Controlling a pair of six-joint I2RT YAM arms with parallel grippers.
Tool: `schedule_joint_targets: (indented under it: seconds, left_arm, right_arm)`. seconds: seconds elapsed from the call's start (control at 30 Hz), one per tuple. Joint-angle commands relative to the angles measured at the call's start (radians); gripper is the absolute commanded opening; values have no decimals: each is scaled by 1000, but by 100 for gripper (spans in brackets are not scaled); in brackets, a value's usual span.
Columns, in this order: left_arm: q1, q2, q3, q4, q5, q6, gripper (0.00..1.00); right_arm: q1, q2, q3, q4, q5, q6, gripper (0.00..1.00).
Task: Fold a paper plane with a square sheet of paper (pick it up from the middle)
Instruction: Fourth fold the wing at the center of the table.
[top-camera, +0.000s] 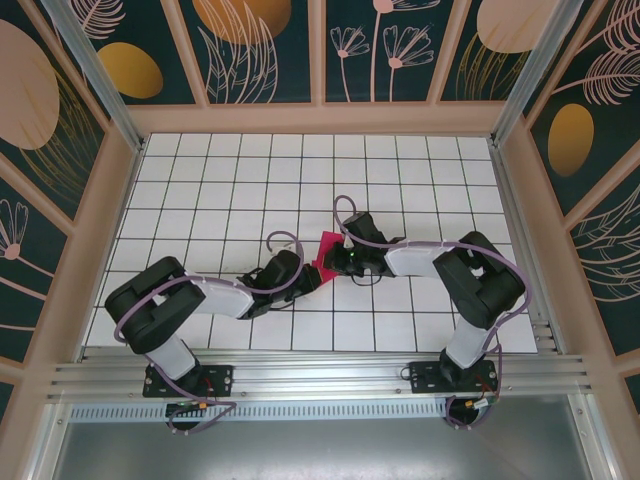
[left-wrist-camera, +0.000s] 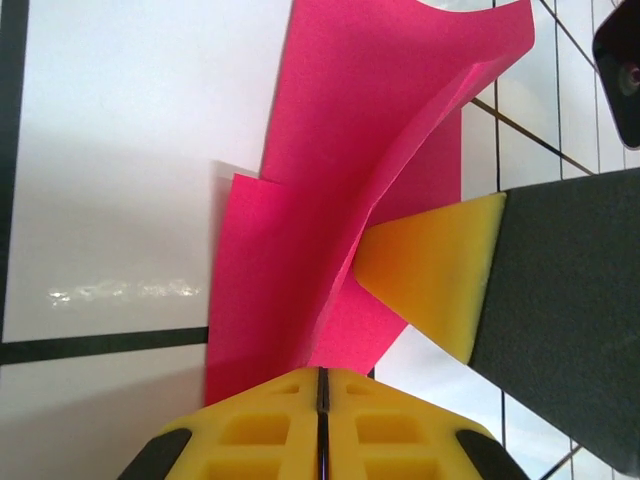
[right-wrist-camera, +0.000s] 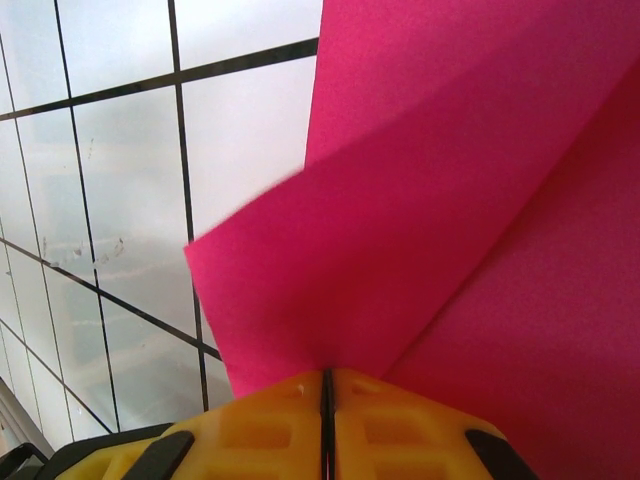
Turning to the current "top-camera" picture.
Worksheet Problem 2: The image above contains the wall panel with yellow oval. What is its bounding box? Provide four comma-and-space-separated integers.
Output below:
49, 0, 209, 107

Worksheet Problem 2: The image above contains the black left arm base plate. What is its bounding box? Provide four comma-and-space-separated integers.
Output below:
143, 363, 235, 399

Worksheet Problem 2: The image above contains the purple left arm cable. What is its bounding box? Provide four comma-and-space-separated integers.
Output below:
115, 229, 306, 436

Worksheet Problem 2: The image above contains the pink cloth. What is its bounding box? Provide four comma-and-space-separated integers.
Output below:
309, 230, 347, 284

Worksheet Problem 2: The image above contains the wall panel with leaf drawing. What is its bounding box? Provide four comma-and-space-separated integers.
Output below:
563, 187, 640, 359

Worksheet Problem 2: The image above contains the grey metal sheet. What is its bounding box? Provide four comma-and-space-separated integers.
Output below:
29, 394, 619, 480

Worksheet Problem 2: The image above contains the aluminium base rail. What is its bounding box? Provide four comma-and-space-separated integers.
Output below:
47, 347, 596, 401

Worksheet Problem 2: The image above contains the wall panel with oval and fern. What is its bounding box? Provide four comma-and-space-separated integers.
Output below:
522, 0, 640, 217

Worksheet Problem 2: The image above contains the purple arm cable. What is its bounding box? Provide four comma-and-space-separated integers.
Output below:
115, 229, 306, 436
333, 194, 534, 431

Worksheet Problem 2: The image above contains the perforated metal cable duct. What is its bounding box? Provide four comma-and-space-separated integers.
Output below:
69, 403, 451, 422

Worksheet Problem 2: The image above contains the wall panel with flower drawing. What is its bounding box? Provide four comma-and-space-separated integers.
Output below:
322, 0, 462, 106

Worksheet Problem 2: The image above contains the wall panel with large beige disc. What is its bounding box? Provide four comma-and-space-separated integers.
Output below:
0, 0, 112, 229

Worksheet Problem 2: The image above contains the wall panel with single flower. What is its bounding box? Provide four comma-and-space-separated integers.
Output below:
0, 152, 76, 369

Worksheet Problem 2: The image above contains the wall panel with beige circle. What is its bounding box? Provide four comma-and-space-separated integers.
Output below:
438, 0, 569, 105

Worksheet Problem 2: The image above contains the aluminium side rail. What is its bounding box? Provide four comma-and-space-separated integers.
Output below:
487, 137, 566, 357

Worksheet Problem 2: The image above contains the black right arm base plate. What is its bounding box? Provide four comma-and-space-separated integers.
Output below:
408, 360, 499, 396

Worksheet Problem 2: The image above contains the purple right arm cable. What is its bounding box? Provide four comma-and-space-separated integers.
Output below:
333, 194, 534, 431

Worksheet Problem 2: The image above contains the wall panel with feather drawing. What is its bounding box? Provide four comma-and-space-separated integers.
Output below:
178, 0, 321, 106

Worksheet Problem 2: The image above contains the aluminium frame post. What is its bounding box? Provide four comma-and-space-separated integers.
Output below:
488, 0, 584, 149
39, 0, 146, 154

